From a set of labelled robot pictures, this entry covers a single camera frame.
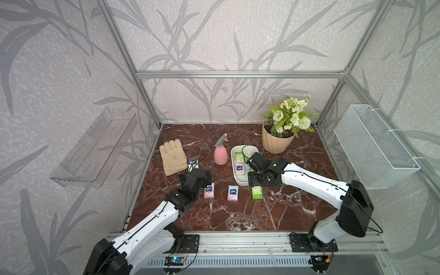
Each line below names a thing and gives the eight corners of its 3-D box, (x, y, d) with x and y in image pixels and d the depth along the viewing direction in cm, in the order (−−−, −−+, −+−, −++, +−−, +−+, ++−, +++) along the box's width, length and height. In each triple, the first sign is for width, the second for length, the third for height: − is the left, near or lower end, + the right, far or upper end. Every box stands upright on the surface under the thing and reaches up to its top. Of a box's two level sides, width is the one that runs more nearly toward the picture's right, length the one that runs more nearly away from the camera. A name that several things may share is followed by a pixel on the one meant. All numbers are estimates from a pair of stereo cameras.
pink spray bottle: (219, 167, 101) (217, 148, 86) (214, 161, 104) (211, 141, 89) (232, 159, 105) (232, 139, 90) (226, 153, 108) (226, 133, 93)
